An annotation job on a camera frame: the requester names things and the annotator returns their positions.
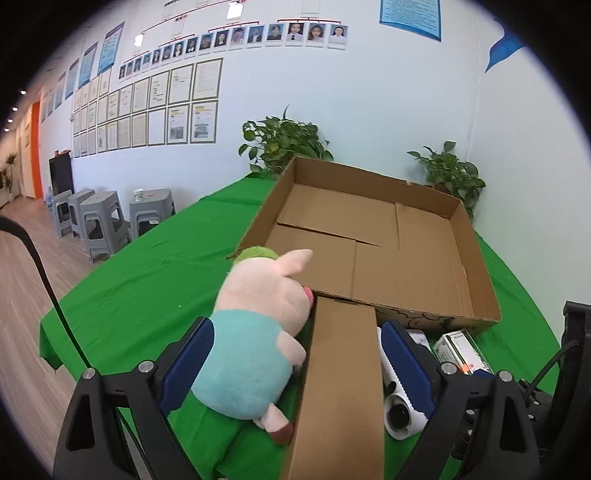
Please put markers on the green and white medicine box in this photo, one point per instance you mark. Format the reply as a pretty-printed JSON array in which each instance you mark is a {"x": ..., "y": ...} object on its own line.
[{"x": 457, "y": 350}]

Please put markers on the wall of framed certificates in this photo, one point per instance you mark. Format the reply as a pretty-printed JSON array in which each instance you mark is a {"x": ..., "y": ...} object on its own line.
[{"x": 157, "y": 110}]

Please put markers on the white hair dryer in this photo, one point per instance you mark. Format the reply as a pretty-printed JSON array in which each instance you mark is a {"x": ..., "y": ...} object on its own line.
[{"x": 401, "y": 415}]

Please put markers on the tall potted plant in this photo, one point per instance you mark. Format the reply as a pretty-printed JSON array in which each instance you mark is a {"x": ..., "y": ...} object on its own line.
[{"x": 8, "y": 170}]

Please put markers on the narrow cardboard tray insert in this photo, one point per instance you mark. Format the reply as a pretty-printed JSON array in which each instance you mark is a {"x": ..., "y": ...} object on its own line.
[{"x": 341, "y": 392}]

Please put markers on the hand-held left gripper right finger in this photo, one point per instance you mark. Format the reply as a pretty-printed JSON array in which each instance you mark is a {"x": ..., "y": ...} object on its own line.
[{"x": 406, "y": 364}]

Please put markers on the row of portrait photos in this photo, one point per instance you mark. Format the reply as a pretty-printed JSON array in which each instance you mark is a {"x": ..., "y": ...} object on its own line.
[{"x": 238, "y": 36}]

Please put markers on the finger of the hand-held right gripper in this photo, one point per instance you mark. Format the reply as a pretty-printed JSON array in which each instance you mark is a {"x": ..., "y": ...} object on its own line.
[{"x": 468, "y": 431}]

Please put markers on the pig plush toy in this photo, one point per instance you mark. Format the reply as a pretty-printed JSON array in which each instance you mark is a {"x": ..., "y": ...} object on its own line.
[{"x": 249, "y": 350}]

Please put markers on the row of blue notice boards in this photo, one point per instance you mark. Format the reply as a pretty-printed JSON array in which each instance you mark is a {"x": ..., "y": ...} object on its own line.
[{"x": 111, "y": 46}]

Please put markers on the grey plastic stool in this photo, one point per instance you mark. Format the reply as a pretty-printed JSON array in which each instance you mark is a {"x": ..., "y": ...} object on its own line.
[
  {"x": 62, "y": 212},
  {"x": 104, "y": 221},
  {"x": 152, "y": 210},
  {"x": 81, "y": 210}
]

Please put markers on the bushy potted plant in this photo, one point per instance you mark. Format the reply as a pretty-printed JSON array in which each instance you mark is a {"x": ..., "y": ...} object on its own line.
[{"x": 281, "y": 143}]

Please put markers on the blue wall poster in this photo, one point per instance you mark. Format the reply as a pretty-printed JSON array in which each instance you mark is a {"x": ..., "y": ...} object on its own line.
[{"x": 411, "y": 18}]

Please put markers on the blue water jug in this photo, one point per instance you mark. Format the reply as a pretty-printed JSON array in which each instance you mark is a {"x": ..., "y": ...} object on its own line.
[{"x": 50, "y": 196}]

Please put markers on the wall organisation chart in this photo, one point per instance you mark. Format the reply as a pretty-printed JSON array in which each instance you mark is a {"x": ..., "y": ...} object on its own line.
[{"x": 238, "y": 8}]

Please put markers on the small leafy potted plant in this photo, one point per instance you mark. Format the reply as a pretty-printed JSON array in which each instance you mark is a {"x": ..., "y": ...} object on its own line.
[{"x": 450, "y": 173}]

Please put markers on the blue wall decal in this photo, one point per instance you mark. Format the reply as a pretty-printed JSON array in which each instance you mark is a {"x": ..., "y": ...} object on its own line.
[{"x": 503, "y": 48}]

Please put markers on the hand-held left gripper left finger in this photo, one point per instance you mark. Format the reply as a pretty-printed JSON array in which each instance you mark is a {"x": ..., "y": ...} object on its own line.
[{"x": 189, "y": 364}]

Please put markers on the paper cup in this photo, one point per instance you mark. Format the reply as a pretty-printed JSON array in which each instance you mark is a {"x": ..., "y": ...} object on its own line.
[{"x": 138, "y": 195}]

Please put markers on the large cardboard box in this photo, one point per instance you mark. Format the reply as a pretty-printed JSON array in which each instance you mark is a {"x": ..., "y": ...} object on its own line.
[{"x": 346, "y": 221}]

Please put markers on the green tablecloth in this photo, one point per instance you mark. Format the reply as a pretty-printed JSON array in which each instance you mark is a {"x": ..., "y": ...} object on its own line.
[{"x": 152, "y": 277}]

